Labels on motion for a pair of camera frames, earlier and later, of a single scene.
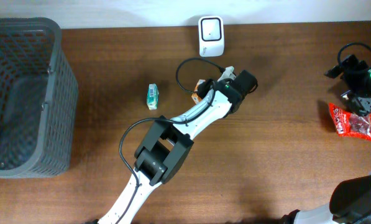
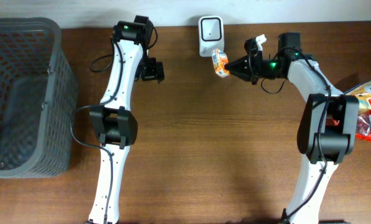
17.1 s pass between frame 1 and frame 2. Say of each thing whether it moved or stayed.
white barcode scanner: stayed
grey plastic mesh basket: stayed
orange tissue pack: moved
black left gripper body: moved
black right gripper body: moved
